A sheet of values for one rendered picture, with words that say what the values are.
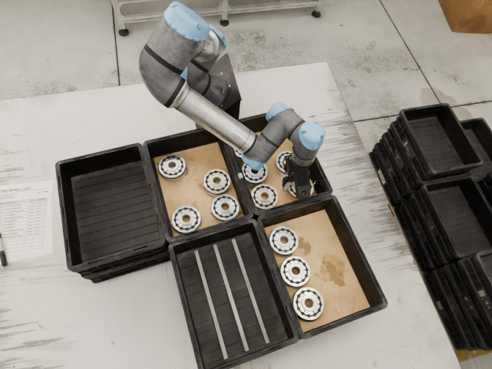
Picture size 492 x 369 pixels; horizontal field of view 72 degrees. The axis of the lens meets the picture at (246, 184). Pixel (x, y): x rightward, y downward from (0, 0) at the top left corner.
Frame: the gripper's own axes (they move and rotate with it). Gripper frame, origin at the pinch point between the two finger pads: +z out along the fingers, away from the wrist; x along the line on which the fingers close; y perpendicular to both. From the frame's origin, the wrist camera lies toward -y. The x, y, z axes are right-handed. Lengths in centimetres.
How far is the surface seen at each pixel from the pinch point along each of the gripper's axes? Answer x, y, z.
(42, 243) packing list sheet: 95, 2, 15
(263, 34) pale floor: -44, 179, 85
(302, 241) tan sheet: 1.7, -20.0, 2.0
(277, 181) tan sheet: 4.1, 4.9, 2.0
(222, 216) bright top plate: 27.9, -6.1, -1.0
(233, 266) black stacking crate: 27.4, -23.7, 2.1
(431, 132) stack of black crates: -99, 34, 36
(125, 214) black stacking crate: 62, 2, 2
